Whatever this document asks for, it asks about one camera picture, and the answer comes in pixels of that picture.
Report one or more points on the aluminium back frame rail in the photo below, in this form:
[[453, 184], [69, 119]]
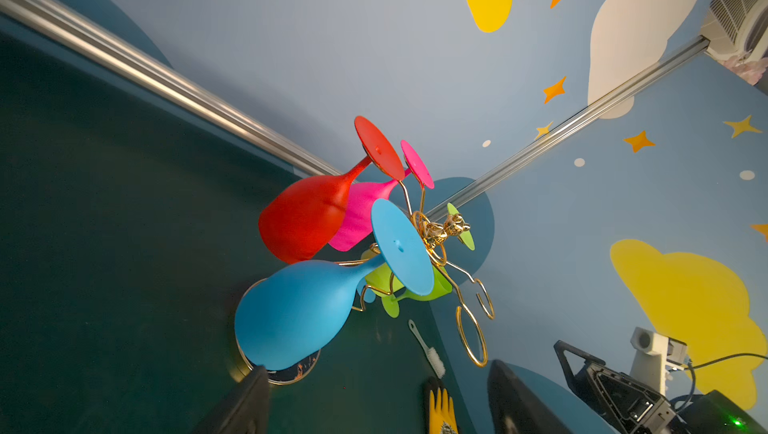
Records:
[[58, 23]]

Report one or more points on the yellow work glove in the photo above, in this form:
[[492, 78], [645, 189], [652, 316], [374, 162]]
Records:
[[439, 408]]

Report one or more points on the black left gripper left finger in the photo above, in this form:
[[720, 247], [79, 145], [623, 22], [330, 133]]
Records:
[[245, 409]]

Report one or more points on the white bottle brush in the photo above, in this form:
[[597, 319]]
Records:
[[431, 354]]

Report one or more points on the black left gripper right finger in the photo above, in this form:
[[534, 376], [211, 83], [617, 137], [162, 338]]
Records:
[[522, 401]]

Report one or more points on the blue wine glass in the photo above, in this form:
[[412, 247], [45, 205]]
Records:
[[298, 310]]

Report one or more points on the green wine glass front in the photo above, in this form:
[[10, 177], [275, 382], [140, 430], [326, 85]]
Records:
[[392, 291]]

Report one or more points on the white ceiling air vent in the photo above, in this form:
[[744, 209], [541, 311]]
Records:
[[736, 29]]

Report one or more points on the aluminium right frame post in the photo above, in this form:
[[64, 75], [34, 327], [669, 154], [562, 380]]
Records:
[[575, 124]]

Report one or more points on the green wine glass back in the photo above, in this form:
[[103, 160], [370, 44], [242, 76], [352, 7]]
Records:
[[456, 226]]

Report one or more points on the red wine glass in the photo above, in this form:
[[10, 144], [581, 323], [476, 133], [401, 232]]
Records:
[[304, 217]]

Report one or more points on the gold wire wine glass rack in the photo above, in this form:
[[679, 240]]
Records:
[[434, 238]]

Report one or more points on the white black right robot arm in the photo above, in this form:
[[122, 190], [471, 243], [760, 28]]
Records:
[[702, 413]]

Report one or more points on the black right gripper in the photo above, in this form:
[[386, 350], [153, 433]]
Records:
[[625, 404]]

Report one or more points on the green wine glass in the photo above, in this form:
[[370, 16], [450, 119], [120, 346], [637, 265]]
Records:
[[392, 291], [456, 226]]

